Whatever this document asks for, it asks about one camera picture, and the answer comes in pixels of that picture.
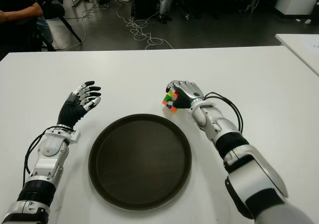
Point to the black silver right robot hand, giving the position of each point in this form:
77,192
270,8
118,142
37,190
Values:
189,92

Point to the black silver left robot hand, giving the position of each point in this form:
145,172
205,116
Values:
68,109

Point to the multicoloured Rubik's cube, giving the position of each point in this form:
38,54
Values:
169,100

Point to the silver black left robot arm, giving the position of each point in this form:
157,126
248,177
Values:
48,149

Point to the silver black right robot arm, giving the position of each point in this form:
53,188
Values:
249,174

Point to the round dark brown plate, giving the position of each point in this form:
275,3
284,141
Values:
139,161

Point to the black wheeled equipment stand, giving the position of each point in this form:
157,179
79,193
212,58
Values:
186,16

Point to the white humanoid robot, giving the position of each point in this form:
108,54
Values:
164,5

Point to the black cabinet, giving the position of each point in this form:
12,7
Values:
147,2

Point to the black office chair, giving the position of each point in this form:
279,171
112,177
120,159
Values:
56,10

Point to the seated person in black shirt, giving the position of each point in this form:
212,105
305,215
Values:
20,10

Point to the white side table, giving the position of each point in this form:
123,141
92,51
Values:
296,44

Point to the small white floor object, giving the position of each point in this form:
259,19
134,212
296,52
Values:
308,21

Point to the white pedestal cabinet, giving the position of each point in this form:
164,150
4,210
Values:
296,0

